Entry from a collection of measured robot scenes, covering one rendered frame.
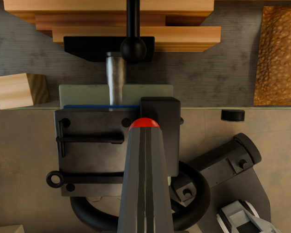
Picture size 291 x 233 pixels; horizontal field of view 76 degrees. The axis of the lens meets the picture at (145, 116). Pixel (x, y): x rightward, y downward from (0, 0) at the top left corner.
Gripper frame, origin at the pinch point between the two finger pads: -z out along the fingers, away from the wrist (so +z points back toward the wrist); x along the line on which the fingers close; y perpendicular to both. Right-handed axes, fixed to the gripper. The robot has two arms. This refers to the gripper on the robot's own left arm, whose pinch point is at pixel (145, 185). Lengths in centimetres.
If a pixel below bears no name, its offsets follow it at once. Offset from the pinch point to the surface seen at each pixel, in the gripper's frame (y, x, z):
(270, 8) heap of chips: 2.7, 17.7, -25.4
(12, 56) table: -2.9, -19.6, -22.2
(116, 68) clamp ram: -1.7, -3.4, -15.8
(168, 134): -5.2, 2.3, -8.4
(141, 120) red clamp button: -3.0, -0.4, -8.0
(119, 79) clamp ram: -2.8, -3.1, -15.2
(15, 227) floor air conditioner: -136, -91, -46
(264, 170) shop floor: -102, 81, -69
